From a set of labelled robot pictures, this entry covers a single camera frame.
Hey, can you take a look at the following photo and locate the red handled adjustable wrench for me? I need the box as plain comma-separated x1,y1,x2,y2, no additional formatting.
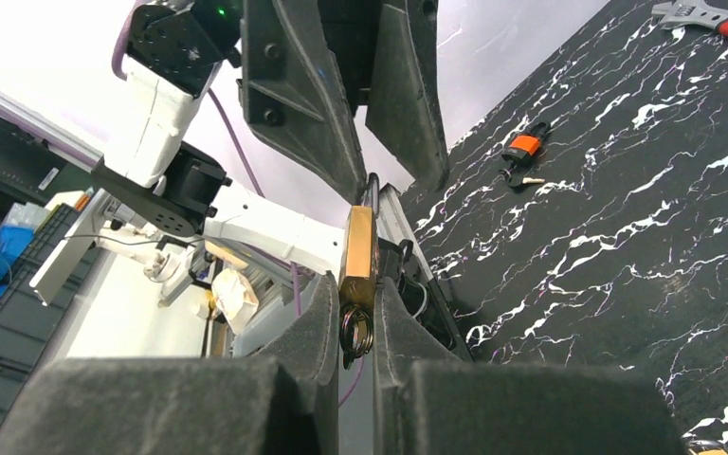
651,0,728,38

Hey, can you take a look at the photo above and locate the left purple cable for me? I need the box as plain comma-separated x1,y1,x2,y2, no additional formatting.
109,0,365,409

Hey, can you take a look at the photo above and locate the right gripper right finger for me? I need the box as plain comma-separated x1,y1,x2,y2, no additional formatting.
373,279,685,454

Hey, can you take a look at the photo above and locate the orange black padlock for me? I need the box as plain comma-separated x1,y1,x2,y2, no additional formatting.
500,121,551,191

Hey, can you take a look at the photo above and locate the key ring with keys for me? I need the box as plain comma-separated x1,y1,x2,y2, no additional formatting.
338,304,376,371

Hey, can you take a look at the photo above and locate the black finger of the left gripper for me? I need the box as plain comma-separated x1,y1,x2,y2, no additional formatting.
240,1,367,204

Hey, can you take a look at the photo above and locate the aluminium frame rail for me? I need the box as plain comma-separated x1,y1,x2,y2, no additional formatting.
0,91,102,170

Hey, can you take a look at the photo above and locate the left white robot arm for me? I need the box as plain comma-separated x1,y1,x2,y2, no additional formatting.
92,1,450,273

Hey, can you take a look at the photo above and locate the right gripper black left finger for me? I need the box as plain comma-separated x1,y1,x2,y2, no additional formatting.
0,274,339,454

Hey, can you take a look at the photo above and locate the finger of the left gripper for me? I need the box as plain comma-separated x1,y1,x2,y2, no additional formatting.
366,0,450,191

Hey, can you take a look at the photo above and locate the black plastic storage crate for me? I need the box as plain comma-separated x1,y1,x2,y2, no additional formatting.
0,206,98,427

